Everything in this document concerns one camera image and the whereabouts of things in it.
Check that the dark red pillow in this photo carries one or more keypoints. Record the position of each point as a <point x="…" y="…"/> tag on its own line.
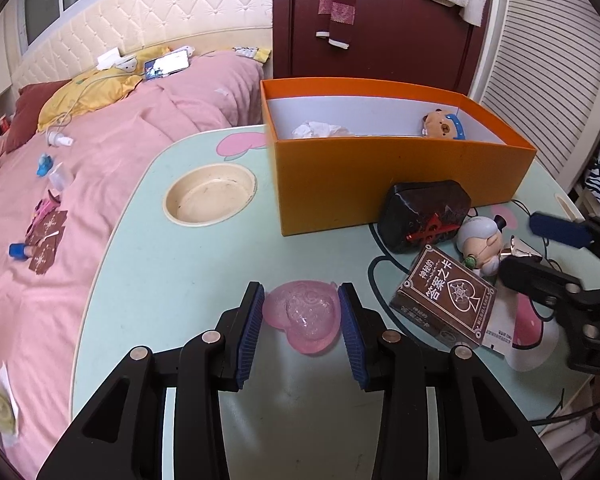
<point x="30" y="110"/>

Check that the light green cartoon desktop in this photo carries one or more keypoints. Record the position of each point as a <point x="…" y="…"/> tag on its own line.
<point x="180" y="270"/>

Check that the pink heart-shaped dish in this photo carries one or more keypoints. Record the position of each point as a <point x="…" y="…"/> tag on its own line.
<point x="300" y="315"/>

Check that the dark brown pouch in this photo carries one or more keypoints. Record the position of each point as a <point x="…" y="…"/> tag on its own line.
<point x="420" y="210"/>

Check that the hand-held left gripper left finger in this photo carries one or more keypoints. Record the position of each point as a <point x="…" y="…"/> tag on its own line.
<point x="247" y="335"/>

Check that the red striped scarf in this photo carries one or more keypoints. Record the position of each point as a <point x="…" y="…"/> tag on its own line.
<point x="337" y="5"/>

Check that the brown card box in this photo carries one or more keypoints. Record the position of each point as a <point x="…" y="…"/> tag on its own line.
<point x="440" y="290"/>

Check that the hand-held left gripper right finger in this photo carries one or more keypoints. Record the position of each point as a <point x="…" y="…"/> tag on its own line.
<point x="352" y="335"/>

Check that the small blue toy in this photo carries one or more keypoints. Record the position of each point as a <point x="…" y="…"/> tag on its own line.
<point x="44" y="166"/>

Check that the cream tufted headboard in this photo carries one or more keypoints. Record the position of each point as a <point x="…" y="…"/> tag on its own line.
<point x="180" y="5"/>

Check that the white tissue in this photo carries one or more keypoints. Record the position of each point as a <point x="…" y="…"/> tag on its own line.
<point x="320" y="129"/>

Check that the small white paper scrap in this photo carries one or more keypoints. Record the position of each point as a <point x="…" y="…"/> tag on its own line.
<point x="222" y="92"/>

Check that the small pink packet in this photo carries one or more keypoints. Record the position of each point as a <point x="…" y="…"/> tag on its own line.
<point x="44" y="207"/>

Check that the pill blister pack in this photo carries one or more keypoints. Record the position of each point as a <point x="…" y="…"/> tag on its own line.
<point x="245" y="52"/>

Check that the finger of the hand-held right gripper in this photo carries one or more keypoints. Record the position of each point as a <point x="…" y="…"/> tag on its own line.
<point x="555" y="227"/>
<point x="540" y="277"/>

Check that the large yellow pillow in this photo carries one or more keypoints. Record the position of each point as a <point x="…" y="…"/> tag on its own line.
<point x="90" y="92"/>

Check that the white spray bottle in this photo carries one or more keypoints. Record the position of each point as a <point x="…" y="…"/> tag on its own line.
<point x="56" y="138"/>

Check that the brown plush bear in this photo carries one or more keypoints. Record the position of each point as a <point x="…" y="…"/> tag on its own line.
<point x="440" y="125"/>

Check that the small yellow pillow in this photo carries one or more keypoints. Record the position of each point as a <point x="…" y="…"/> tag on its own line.
<point x="264" y="55"/>

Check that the dark red wooden door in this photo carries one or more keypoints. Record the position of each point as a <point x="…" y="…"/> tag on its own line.
<point x="395" y="35"/>

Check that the orange cardboard box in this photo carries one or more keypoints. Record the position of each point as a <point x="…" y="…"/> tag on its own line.
<point x="355" y="185"/>

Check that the pink white bottle silver cap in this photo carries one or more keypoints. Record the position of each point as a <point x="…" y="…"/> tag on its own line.
<point x="527" y="330"/>

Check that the blue bottle cap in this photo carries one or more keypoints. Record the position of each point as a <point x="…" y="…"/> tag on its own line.
<point x="19" y="251"/>

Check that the white louvered door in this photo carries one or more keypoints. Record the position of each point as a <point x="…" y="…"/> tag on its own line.
<point x="545" y="60"/>

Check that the window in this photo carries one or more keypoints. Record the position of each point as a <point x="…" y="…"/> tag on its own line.
<point x="40" y="0"/>

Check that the pink duvet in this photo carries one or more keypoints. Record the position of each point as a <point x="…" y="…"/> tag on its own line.
<point x="130" y="125"/>

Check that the smartphone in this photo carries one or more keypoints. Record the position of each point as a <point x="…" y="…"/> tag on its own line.
<point x="167" y="65"/>

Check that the white-haired figurine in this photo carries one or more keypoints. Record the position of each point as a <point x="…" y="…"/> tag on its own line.
<point x="480" y="245"/>

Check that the small clear plastic bag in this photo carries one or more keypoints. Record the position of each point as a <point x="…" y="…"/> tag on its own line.
<point x="61" y="177"/>

